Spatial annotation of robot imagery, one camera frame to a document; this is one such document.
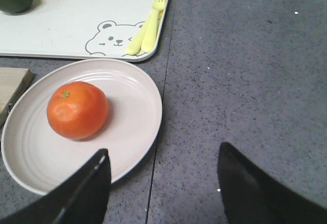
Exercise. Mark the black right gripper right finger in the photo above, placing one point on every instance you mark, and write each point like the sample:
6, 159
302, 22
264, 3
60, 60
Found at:
250, 195

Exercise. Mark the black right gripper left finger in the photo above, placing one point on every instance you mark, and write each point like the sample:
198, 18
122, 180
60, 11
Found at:
82, 198

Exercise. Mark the white round plate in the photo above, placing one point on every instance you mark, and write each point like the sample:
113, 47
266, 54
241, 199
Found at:
39, 159

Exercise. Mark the orange fruit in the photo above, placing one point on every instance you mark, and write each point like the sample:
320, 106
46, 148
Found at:
77, 110

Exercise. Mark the white rectangular tray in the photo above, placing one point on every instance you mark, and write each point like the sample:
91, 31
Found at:
77, 29

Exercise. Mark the wooden cutting board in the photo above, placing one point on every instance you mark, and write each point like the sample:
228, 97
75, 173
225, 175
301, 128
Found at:
14, 82

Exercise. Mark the yellow plastic utensil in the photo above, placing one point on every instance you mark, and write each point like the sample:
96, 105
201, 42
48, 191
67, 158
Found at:
134, 46

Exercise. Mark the yellow plastic fork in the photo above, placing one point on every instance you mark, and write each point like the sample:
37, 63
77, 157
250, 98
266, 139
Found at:
149, 39

